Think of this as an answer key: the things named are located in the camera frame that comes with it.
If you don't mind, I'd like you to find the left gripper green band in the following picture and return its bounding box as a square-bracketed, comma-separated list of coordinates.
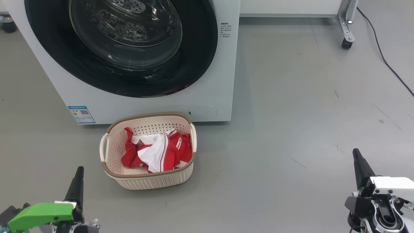
[7, 166, 85, 233]

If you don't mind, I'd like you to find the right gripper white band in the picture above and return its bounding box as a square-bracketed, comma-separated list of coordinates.
[353, 148, 414, 203]

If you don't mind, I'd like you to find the red and white garment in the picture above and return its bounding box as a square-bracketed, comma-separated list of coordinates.
[121, 127, 193, 173]

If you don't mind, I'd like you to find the round washing machine door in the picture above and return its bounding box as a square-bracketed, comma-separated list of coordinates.
[24, 0, 218, 98]

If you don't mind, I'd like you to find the cream perforated laundry basket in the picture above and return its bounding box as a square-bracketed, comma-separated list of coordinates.
[99, 113, 197, 190]

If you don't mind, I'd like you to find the white front-loading washing machine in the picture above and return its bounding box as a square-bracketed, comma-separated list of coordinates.
[2, 0, 241, 125]

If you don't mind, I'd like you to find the blue energy label sticker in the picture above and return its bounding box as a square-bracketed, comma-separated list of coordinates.
[68, 105, 96, 125]

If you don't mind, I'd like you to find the metal table leg with caster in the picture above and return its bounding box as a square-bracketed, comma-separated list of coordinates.
[336, 0, 359, 50]

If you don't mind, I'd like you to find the white table panel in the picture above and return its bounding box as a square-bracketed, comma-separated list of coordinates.
[239, 0, 343, 17]

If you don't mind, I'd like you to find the black floor cable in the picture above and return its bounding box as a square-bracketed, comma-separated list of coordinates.
[357, 7, 414, 97]

